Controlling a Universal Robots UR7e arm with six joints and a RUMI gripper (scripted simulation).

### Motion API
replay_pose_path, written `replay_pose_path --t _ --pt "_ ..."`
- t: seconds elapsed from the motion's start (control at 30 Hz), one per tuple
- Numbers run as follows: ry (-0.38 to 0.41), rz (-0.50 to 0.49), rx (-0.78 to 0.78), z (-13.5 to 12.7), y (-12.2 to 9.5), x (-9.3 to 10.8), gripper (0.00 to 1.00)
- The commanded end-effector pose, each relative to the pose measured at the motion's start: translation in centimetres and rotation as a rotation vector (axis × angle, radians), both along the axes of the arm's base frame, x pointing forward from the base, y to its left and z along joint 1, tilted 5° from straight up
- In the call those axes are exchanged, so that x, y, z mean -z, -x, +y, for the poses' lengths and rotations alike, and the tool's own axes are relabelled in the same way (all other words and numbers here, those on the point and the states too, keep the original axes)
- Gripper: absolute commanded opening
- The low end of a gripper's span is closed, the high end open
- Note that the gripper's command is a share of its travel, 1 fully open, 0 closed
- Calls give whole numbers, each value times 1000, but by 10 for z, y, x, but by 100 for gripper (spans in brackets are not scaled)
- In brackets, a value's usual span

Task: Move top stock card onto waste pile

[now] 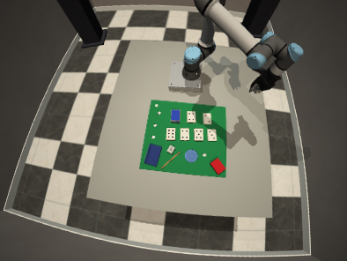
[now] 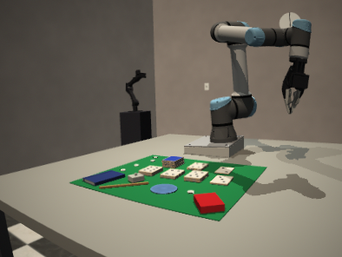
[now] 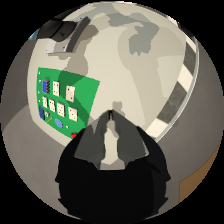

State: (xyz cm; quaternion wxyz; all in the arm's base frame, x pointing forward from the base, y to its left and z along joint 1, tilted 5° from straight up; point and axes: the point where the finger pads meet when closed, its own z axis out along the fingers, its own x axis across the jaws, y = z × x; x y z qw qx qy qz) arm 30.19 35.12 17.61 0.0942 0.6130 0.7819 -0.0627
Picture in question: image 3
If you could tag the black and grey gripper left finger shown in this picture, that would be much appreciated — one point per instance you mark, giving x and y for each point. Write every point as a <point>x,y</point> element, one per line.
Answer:
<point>87,146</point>

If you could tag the green felt table surface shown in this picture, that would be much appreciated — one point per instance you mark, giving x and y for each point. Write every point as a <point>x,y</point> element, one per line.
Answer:
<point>85,91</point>

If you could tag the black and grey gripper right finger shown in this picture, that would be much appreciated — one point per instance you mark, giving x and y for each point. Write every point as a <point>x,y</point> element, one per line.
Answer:
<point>134,144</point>

